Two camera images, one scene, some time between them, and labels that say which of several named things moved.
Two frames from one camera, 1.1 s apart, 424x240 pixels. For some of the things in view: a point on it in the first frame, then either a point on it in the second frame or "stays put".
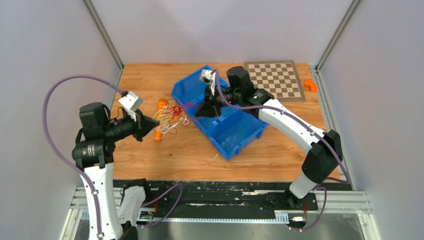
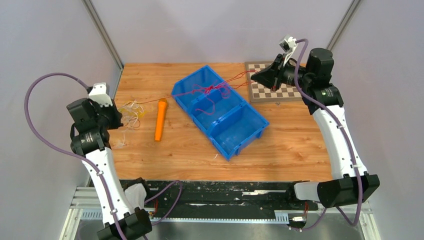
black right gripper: [210, 105] to [271, 76]
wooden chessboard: [280, 77] stays put
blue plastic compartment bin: [230, 131] stays put
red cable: [176, 110] to [223, 89]
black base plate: [221, 196] stays put
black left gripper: [144, 122] to [116, 116]
